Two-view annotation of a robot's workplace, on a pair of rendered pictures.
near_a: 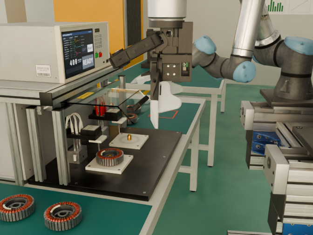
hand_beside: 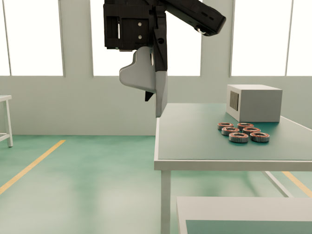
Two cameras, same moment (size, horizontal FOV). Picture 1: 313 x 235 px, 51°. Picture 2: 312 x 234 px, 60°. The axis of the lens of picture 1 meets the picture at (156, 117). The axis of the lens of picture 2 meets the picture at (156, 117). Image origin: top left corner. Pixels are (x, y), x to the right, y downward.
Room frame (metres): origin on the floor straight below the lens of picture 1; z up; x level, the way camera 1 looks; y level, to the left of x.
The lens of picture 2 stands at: (1.05, -0.09, 1.22)
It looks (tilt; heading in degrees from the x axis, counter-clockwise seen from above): 12 degrees down; 167
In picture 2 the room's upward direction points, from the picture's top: straight up
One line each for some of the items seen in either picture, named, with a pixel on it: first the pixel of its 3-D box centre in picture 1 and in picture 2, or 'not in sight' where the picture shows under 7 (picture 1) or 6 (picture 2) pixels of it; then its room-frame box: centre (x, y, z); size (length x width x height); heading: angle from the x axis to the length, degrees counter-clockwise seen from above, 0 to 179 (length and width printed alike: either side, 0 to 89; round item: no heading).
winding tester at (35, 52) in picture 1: (47, 47); not in sight; (1.42, 0.47, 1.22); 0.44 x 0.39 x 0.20; 165
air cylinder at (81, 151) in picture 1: (78, 153); not in sight; (1.25, 0.33, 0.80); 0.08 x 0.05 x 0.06; 165
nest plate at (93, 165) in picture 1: (110, 162); not in sight; (1.21, 0.19, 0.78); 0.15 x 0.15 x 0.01; 75
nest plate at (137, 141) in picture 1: (129, 140); not in sight; (1.45, 0.13, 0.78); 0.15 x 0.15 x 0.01; 75
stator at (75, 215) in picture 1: (63, 215); not in sight; (0.86, 0.29, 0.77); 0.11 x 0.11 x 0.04
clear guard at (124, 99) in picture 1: (103, 103); not in sight; (1.19, 0.20, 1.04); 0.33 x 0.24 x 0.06; 75
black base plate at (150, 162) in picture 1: (117, 153); not in sight; (1.33, 0.17, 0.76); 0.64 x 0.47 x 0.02; 165
